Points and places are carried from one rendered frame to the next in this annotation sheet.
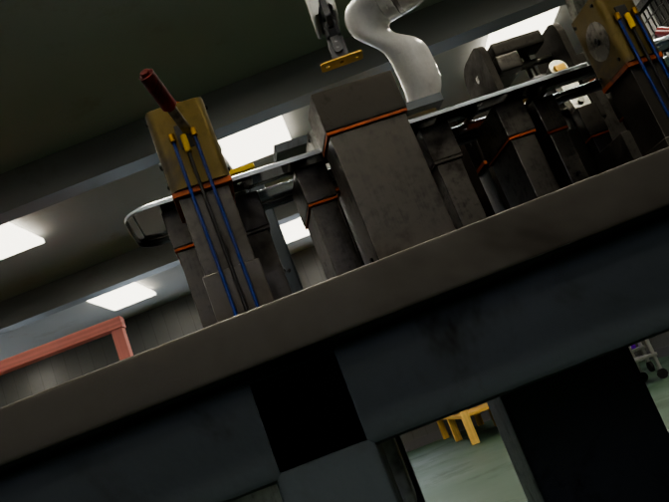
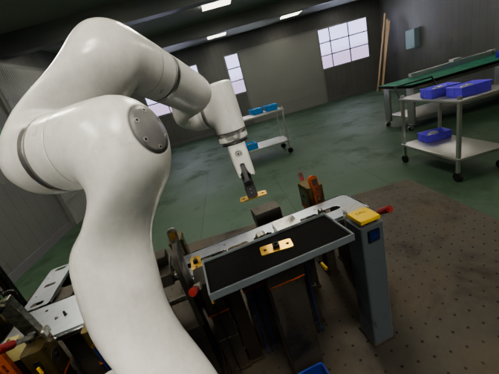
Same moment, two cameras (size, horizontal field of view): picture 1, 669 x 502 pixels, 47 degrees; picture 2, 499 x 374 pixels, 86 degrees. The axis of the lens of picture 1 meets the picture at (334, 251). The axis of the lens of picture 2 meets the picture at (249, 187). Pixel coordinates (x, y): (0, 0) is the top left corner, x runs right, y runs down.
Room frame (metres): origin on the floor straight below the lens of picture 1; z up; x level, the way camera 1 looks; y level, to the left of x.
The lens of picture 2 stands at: (2.10, -0.16, 1.56)
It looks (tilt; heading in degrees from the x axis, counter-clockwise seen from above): 21 degrees down; 179
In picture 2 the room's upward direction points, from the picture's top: 16 degrees counter-clockwise
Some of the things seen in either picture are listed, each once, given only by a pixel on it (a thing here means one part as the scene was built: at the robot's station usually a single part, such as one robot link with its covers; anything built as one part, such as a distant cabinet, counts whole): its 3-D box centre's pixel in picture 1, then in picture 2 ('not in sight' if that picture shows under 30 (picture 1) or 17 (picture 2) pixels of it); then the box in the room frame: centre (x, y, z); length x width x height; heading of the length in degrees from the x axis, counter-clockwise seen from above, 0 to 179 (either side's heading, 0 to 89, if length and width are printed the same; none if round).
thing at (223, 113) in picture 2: not in sight; (221, 107); (1.34, -0.16, 1.51); 0.09 x 0.08 x 0.13; 67
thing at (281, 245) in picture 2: not in sight; (275, 245); (1.53, -0.13, 1.17); 0.08 x 0.04 x 0.01; 91
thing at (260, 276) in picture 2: (356, 134); (275, 251); (1.53, -0.13, 1.16); 0.37 x 0.14 x 0.02; 100
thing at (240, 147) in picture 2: (321, 1); (239, 156); (1.34, -0.15, 1.37); 0.10 x 0.07 x 0.11; 179
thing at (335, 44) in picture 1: (334, 38); not in sight; (1.32, -0.15, 1.28); 0.03 x 0.03 x 0.07; 89
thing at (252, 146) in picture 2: not in sight; (259, 132); (-3.54, 0.48, 0.54); 1.15 x 0.66 x 1.07; 88
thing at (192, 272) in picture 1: (210, 304); (346, 236); (1.14, 0.21, 0.84); 0.12 x 0.05 x 0.29; 10
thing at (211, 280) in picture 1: (220, 240); (314, 215); (0.95, 0.13, 0.88); 0.14 x 0.09 x 0.36; 10
